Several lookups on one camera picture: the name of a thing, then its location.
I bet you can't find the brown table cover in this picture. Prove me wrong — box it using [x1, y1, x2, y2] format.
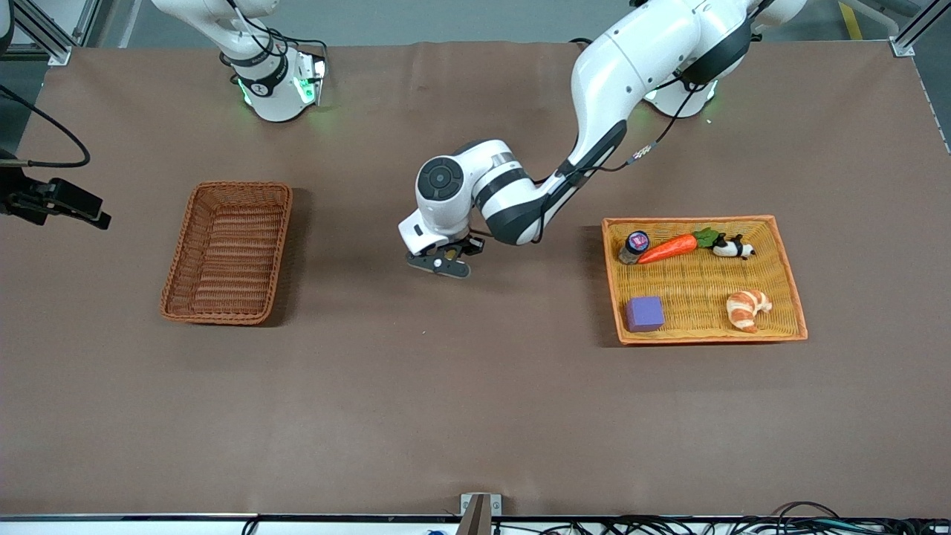
[0, 41, 951, 519]

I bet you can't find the toy croissant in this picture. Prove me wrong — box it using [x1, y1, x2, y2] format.
[726, 289, 773, 334]

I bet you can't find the yellow wicker basket orange rim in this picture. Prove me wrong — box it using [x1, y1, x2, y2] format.
[602, 215, 808, 346]

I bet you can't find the small jar with blue lid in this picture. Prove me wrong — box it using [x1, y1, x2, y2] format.
[618, 230, 652, 265]

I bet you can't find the brown wicker basket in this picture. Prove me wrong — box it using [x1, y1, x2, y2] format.
[160, 181, 293, 326]

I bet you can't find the toy panda figure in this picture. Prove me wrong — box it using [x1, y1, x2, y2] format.
[711, 235, 757, 261]

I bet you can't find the black floor cable bundle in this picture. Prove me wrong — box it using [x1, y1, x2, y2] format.
[494, 502, 951, 535]

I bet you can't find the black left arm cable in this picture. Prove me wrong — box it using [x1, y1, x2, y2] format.
[546, 71, 707, 183]

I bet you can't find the aluminium table edge rail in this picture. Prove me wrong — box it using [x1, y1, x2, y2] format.
[0, 512, 951, 525]

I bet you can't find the metal table edge bracket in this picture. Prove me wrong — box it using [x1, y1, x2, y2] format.
[455, 493, 503, 535]

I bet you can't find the orange toy carrot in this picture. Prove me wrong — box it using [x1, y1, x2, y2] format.
[637, 227, 721, 265]

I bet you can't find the purple foam cube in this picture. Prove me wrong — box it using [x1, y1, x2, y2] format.
[625, 296, 666, 333]

